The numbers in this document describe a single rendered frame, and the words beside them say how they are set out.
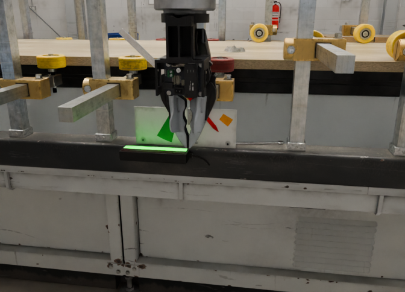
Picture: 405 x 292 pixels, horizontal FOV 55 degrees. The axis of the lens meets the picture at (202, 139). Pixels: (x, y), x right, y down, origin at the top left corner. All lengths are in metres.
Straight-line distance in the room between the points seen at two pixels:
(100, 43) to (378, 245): 1.07
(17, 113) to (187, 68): 0.69
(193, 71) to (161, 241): 0.98
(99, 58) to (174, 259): 0.80
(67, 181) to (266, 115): 0.62
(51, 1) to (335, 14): 5.74
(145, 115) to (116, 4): 7.58
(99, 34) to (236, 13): 7.14
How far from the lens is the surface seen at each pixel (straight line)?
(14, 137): 1.18
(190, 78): 0.56
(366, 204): 1.11
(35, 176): 1.23
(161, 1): 0.57
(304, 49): 0.93
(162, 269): 1.48
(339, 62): 0.69
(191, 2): 0.56
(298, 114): 0.97
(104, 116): 1.04
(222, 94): 0.95
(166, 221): 1.41
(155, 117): 0.99
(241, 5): 8.09
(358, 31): 1.85
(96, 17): 1.01
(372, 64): 1.17
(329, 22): 8.22
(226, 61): 1.06
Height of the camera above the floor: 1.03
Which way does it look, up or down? 18 degrees down
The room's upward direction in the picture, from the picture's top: straight up
